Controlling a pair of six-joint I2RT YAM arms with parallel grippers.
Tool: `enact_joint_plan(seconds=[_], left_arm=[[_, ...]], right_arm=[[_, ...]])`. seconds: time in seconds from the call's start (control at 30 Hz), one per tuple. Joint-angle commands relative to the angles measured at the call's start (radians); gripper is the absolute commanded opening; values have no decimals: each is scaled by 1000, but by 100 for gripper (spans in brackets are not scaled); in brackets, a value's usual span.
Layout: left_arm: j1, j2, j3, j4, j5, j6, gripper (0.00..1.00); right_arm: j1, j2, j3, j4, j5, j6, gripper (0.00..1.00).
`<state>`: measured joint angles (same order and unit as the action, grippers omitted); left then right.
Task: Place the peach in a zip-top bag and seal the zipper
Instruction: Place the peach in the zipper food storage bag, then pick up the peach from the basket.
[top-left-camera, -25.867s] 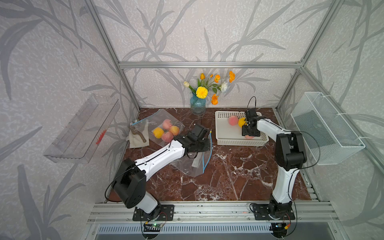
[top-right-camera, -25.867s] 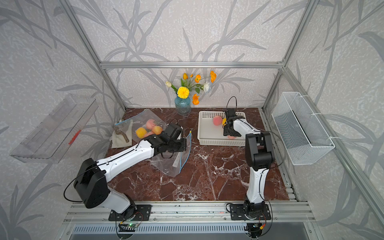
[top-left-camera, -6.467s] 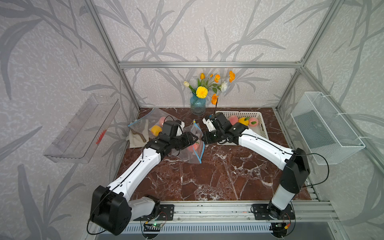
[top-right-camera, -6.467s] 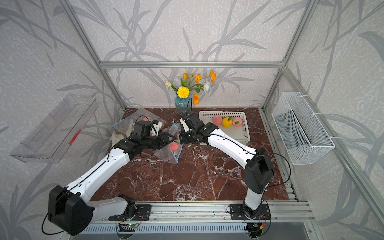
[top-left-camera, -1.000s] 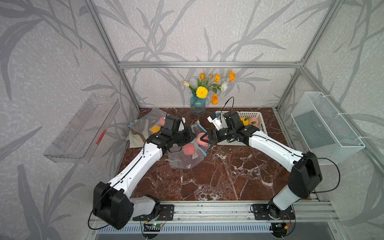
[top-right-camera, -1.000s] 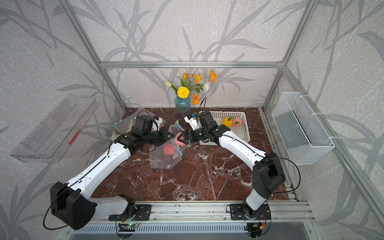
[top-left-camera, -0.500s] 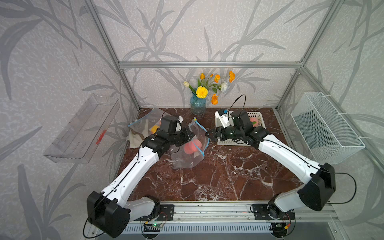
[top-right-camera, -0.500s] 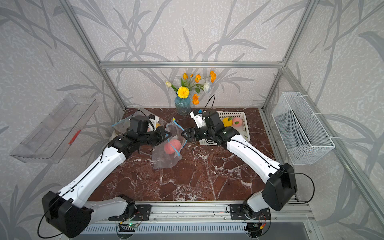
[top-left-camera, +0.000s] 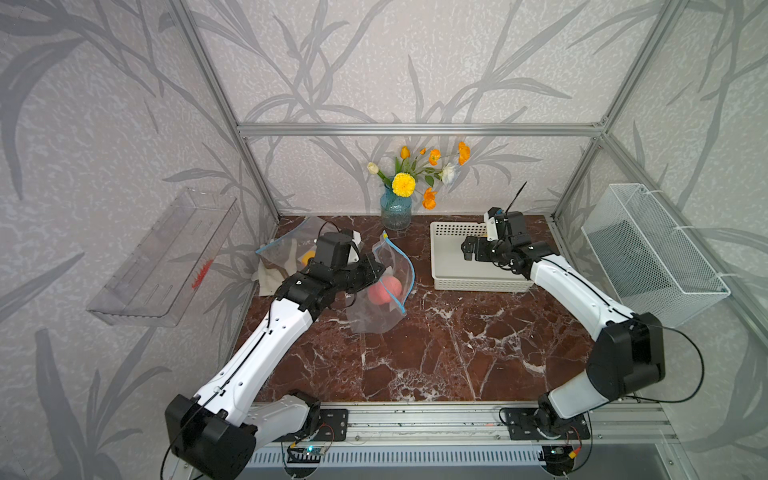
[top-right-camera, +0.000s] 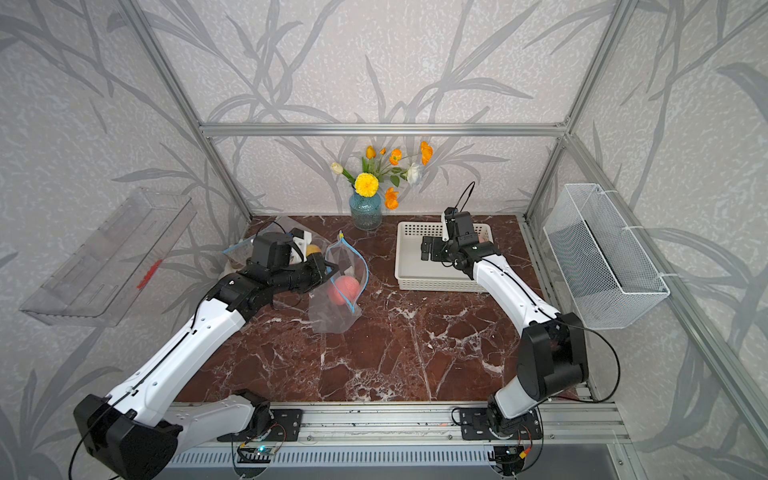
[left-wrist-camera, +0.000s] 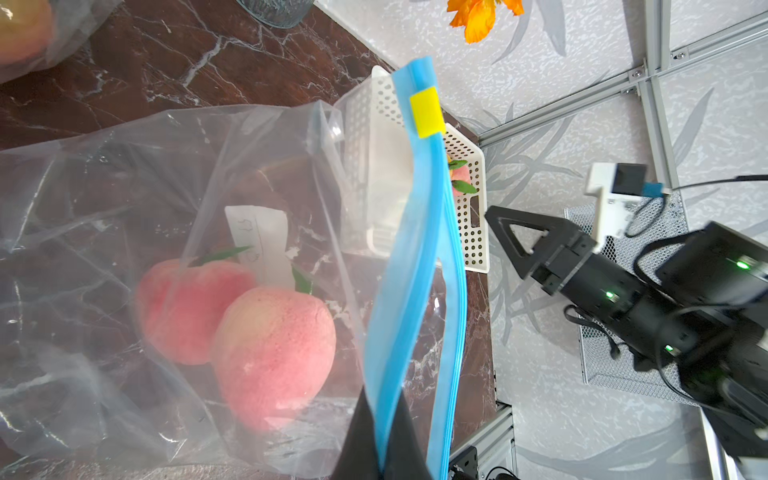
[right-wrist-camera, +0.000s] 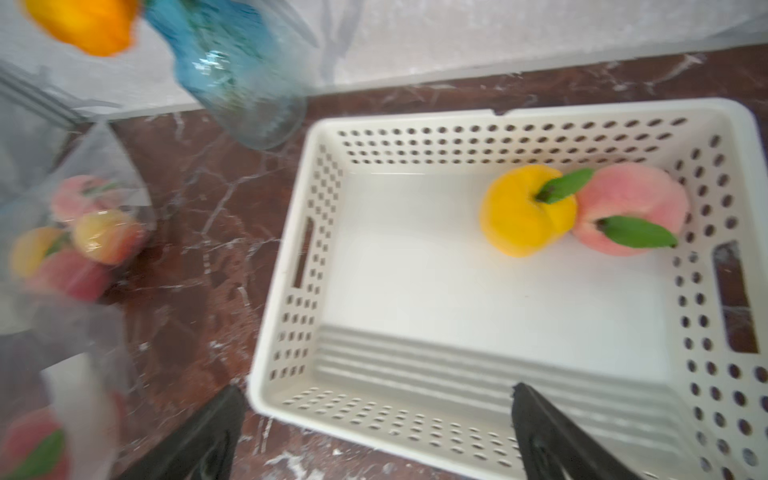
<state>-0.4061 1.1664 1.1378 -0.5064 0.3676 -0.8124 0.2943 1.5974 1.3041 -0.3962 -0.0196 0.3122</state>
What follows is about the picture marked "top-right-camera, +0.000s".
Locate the left circuit board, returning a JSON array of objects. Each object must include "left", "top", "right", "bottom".
[{"left": 235, "top": 444, "right": 281, "bottom": 464}]

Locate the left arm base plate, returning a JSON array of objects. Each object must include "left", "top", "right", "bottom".
[{"left": 217, "top": 408, "right": 303, "bottom": 443}]

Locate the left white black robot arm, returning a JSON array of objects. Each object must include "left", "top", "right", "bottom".
[{"left": 73, "top": 230, "right": 339, "bottom": 479}]

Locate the orange yellow flower bouquet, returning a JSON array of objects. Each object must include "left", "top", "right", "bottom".
[{"left": 330, "top": 141, "right": 434, "bottom": 210}]

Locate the blue glass vase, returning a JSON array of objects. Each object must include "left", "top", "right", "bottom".
[{"left": 349, "top": 192, "right": 382, "bottom": 231}]

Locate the circuit board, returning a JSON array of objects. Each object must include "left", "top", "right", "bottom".
[
  {"left": 235, "top": 444, "right": 281, "bottom": 464},
  {"left": 488, "top": 445, "right": 530, "bottom": 467}
]

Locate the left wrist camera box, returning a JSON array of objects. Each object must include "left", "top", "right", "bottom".
[{"left": 290, "top": 227, "right": 312, "bottom": 248}]

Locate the white wire mesh basket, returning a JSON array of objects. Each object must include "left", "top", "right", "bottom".
[{"left": 543, "top": 183, "right": 670, "bottom": 330}]

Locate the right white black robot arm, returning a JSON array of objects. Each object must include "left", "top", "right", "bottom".
[{"left": 441, "top": 207, "right": 589, "bottom": 436}]

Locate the clear zip-top bag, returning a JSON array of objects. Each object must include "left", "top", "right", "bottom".
[
  {"left": 308, "top": 232, "right": 370, "bottom": 334},
  {"left": 223, "top": 217, "right": 319, "bottom": 270}
]

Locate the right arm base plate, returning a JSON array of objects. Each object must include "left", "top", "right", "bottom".
[{"left": 451, "top": 407, "right": 543, "bottom": 441}]

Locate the right circuit board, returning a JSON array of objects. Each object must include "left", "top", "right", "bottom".
[{"left": 488, "top": 445, "right": 530, "bottom": 467}]

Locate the clear plastic wall tray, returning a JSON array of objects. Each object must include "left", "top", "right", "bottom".
[{"left": 20, "top": 188, "right": 197, "bottom": 327}]

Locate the aluminium frame rail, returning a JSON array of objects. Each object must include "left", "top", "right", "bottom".
[{"left": 161, "top": 398, "right": 631, "bottom": 450}]

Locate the yellow peach with leaf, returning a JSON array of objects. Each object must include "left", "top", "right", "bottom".
[{"left": 305, "top": 244, "right": 323, "bottom": 256}]

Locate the white perforated plastic basket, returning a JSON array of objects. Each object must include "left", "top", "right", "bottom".
[{"left": 395, "top": 221, "right": 486, "bottom": 293}]

